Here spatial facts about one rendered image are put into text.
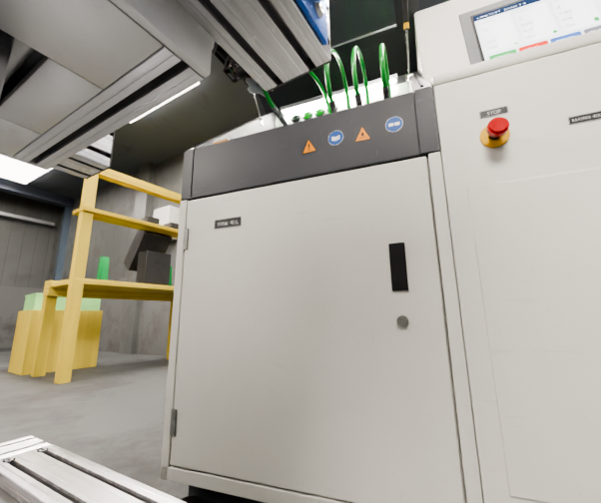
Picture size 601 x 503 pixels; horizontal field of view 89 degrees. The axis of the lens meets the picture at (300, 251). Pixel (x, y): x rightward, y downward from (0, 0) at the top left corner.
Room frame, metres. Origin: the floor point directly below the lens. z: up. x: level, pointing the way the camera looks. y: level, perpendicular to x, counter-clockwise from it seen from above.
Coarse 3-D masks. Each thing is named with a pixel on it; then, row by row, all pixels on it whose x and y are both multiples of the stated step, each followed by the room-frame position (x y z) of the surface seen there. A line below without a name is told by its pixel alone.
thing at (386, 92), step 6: (384, 48) 0.82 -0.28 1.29; (384, 54) 0.86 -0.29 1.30; (384, 60) 0.88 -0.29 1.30; (384, 66) 0.74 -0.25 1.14; (384, 72) 0.74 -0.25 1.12; (384, 78) 0.75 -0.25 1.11; (384, 84) 0.76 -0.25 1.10; (384, 90) 0.77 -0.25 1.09; (390, 90) 0.94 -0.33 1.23; (384, 96) 0.78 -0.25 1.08; (390, 96) 0.94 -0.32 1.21
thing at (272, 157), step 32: (288, 128) 0.72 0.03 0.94; (320, 128) 0.69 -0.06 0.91; (352, 128) 0.66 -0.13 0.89; (384, 128) 0.63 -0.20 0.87; (416, 128) 0.61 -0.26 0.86; (224, 160) 0.79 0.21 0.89; (256, 160) 0.76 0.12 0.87; (288, 160) 0.72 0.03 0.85; (320, 160) 0.69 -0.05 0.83; (352, 160) 0.66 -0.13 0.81; (384, 160) 0.63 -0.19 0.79; (192, 192) 0.83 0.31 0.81; (224, 192) 0.79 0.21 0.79
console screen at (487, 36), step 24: (504, 0) 0.80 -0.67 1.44; (528, 0) 0.77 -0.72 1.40; (552, 0) 0.74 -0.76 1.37; (576, 0) 0.71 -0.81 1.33; (600, 0) 0.69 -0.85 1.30; (480, 24) 0.81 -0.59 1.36; (504, 24) 0.78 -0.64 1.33; (528, 24) 0.75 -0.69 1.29; (552, 24) 0.72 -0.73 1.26; (576, 24) 0.70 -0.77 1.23; (600, 24) 0.68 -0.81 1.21; (480, 48) 0.79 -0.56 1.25; (504, 48) 0.76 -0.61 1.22; (528, 48) 0.74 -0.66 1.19
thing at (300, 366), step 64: (256, 192) 0.75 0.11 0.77; (320, 192) 0.69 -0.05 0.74; (384, 192) 0.63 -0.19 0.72; (192, 256) 0.83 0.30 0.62; (256, 256) 0.75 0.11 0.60; (320, 256) 0.69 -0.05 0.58; (384, 256) 0.64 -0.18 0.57; (192, 320) 0.82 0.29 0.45; (256, 320) 0.75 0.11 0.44; (320, 320) 0.69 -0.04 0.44; (384, 320) 0.64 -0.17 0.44; (192, 384) 0.82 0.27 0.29; (256, 384) 0.75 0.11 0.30; (320, 384) 0.69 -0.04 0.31; (384, 384) 0.64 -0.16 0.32; (448, 384) 0.60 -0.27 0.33; (192, 448) 0.81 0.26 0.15; (256, 448) 0.75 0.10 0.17; (320, 448) 0.69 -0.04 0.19; (384, 448) 0.65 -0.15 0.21; (448, 448) 0.61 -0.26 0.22
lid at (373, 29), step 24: (336, 0) 0.95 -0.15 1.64; (360, 0) 0.94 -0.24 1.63; (384, 0) 0.93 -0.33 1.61; (408, 0) 0.91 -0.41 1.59; (336, 24) 1.02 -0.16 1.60; (360, 24) 1.00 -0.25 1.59; (384, 24) 0.99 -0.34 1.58; (336, 48) 1.08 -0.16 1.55; (360, 48) 1.06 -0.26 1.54; (408, 48) 1.04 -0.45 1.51; (336, 72) 1.16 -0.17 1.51; (360, 72) 1.14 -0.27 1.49; (288, 96) 1.28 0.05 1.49; (312, 96) 1.26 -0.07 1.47
